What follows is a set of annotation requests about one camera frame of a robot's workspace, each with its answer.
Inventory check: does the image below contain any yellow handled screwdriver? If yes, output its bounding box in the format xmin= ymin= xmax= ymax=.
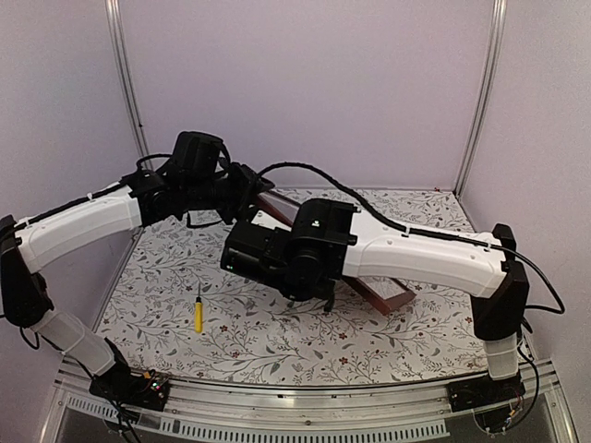
xmin=194 ymin=285 xmax=203 ymax=334

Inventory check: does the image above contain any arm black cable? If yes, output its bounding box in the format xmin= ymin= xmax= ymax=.
xmin=257 ymin=161 xmax=566 ymax=316
xmin=136 ymin=152 xmax=175 ymax=172

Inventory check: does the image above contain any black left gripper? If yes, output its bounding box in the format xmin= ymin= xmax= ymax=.
xmin=185 ymin=161 xmax=277 ymax=223

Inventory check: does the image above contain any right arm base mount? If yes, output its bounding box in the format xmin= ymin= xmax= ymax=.
xmin=446 ymin=373 xmax=525 ymax=412

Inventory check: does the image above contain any right aluminium corner post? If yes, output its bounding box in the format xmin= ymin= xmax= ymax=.
xmin=453 ymin=0 xmax=507 ymax=200

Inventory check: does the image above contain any red-brown wooden picture frame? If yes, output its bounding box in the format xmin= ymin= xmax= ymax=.
xmin=255 ymin=190 xmax=416 ymax=316

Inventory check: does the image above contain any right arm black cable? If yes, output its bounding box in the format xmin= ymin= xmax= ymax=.
xmin=257 ymin=161 xmax=566 ymax=316

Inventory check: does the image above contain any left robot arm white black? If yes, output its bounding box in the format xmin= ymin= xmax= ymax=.
xmin=1 ymin=131 xmax=274 ymax=401

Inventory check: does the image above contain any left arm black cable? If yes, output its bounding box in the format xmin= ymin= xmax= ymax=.
xmin=136 ymin=152 xmax=175 ymax=172

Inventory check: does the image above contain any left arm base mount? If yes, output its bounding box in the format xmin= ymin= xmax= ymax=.
xmin=89 ymin=366 xmax=170 ymax=412

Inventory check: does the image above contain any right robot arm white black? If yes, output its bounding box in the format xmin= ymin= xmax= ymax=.
xmin=221 ymin=198 xmax=529 ymax=402

